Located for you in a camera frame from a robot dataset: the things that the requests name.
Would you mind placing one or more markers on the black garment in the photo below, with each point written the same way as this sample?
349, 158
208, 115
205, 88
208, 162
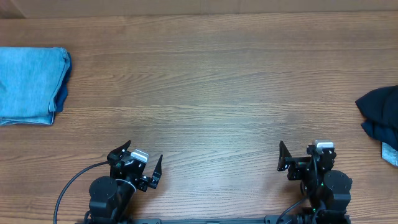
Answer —
380, 105

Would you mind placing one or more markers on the light denim fabric piece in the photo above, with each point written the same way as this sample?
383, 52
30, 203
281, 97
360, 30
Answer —
389, 154

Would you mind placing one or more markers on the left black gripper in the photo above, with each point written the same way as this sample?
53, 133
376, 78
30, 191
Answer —
131, 170

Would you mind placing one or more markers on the folded light blue jeans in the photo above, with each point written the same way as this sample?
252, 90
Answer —
33, 84

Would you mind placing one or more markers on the dark navy garment pile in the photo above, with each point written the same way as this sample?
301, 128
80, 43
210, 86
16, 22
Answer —
381, 133

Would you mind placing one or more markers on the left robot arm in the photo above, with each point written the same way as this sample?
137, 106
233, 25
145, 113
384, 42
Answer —
110, 195

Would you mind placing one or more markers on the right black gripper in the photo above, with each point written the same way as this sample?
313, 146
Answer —
301, 159

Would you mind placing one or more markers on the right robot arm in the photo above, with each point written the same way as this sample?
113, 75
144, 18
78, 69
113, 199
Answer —
326, 192

